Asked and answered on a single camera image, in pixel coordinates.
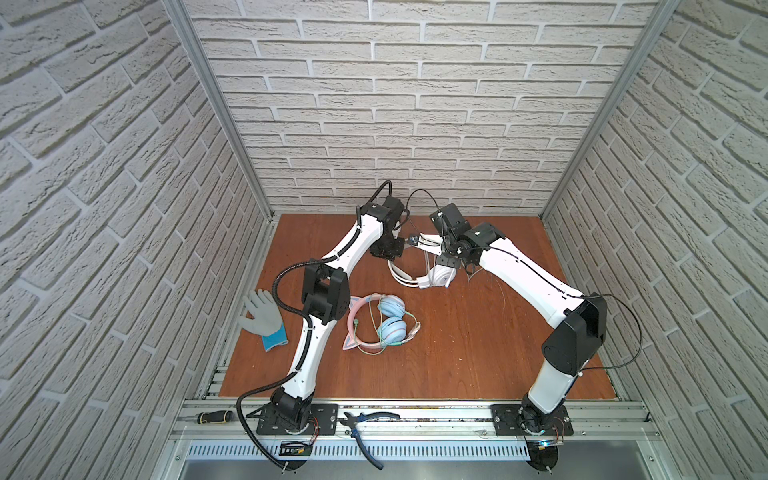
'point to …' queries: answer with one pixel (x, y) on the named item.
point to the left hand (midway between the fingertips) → (396, 253)
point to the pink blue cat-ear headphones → (391, 329)
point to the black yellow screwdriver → (221, 416)
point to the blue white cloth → (266, 321)
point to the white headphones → (439, 275)
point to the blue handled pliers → (352, 420)
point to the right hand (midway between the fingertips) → (448, 239)
